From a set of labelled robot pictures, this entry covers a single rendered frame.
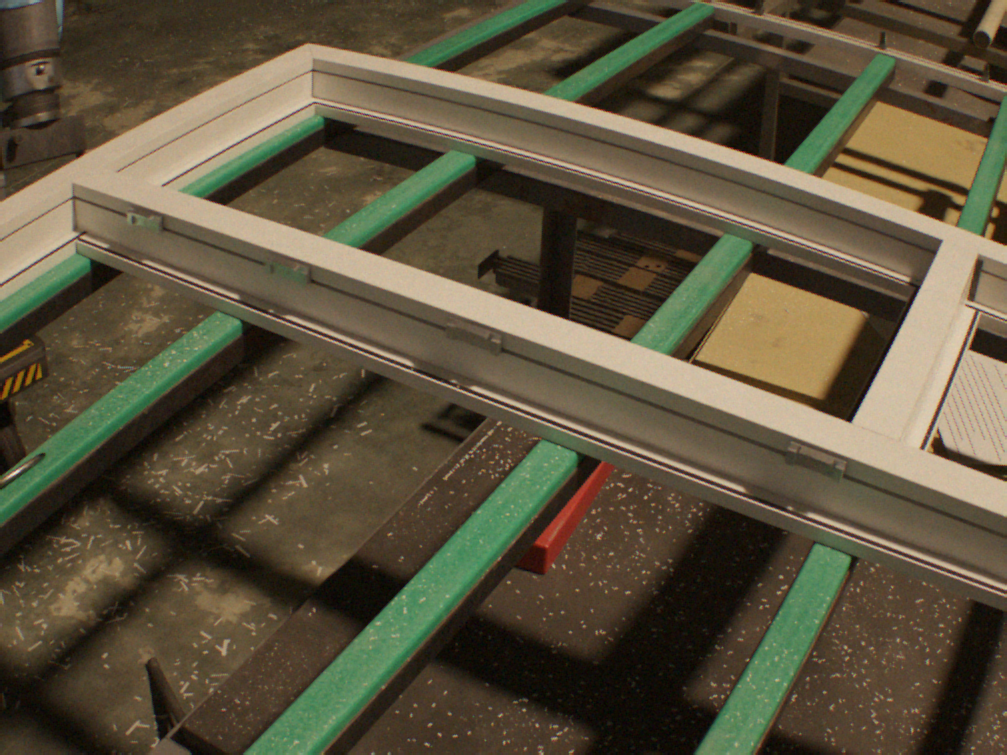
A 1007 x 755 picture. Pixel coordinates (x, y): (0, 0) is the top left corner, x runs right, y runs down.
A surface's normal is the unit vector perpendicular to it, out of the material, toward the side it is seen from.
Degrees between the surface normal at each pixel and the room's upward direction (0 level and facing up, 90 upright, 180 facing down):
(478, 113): 90
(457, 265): 0
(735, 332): 0
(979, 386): 0
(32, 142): 67
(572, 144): 90
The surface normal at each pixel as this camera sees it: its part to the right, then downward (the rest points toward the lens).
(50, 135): 0.65, 0.07
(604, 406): -0.52, 0.47
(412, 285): 0.04, -0.83
